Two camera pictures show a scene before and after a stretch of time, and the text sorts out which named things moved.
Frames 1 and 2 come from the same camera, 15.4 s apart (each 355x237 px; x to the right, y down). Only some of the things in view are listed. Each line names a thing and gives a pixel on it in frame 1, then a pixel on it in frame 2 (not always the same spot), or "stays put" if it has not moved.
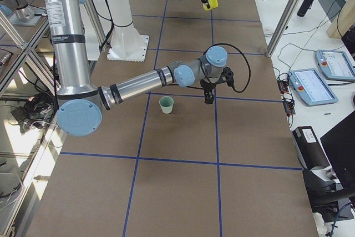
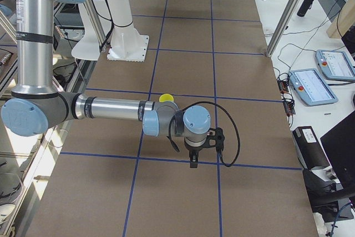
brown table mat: (167, 164) stays put
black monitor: (339, 146) stays put
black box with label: (310, 150) stays put
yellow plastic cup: (213, 2) -> (166, 97)
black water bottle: (307, 4) stays put
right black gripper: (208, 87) -> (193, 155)
